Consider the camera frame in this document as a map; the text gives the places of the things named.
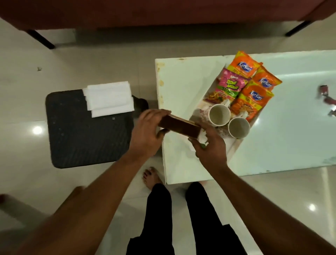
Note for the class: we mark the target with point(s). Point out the pink snack packet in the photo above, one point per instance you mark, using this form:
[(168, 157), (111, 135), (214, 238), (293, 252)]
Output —
[(229, 85)]

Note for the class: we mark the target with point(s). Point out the person's right forearm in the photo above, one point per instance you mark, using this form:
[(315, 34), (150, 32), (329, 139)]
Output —
[(262, 212)]

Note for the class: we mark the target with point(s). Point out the red sofa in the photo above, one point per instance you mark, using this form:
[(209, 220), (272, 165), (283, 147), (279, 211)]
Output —
[(157, 10)]

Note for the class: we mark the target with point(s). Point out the brown rectangular box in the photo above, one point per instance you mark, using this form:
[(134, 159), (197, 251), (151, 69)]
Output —
[(181, 126)]

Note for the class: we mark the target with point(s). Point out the white cup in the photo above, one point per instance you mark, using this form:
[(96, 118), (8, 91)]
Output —
[(219, 115), (238, 128)]

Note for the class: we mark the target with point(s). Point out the person's left leg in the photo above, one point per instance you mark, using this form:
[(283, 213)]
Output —
[(157, 223)]

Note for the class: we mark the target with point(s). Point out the person's right thumb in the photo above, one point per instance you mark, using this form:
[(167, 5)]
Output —
[(195, 145)]

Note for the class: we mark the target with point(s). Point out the black sofa leg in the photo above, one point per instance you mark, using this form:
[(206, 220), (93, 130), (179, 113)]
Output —
[(298, 29), (40, 39)]

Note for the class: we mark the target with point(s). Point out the small orange snack packet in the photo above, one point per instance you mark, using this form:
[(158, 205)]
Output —
[(266, 78), (244, 64)]

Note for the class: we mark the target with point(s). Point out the person's left hand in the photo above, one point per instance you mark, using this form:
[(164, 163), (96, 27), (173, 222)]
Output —
[(144, 139)]

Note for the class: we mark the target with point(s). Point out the stack of white napkins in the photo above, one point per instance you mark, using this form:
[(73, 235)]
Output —
[(110, 98)]

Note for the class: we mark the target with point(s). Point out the person's right hand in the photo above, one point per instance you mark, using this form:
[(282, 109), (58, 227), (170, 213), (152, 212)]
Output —
[(215, 152)]

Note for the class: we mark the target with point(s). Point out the person's right leg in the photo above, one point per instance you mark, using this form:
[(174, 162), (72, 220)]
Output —
[(207, 223)]

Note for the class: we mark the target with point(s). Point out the black woven stool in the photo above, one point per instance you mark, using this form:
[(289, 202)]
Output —
[(78, 139)]

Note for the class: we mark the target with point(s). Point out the red wrapper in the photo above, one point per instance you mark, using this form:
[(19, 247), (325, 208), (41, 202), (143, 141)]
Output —
[(323, 90), (330, 101)]

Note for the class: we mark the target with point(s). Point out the person's left thumb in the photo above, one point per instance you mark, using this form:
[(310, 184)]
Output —
[(162, 133)]

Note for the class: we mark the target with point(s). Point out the large orange snack packet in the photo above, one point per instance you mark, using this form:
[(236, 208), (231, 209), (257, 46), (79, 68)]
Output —
[(253, 98)]

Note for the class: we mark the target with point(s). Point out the person's leg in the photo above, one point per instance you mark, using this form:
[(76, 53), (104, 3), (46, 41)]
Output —
[(157, 223), (207, 223)]

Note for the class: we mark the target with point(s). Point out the person's left forearm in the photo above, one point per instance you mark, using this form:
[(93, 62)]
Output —
[(86, 210)]

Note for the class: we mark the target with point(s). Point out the person's left foot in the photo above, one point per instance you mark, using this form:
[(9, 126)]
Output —
[(151, 177)]

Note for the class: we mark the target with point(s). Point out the white serving tray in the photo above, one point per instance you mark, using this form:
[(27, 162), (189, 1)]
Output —
[(199, 110)]

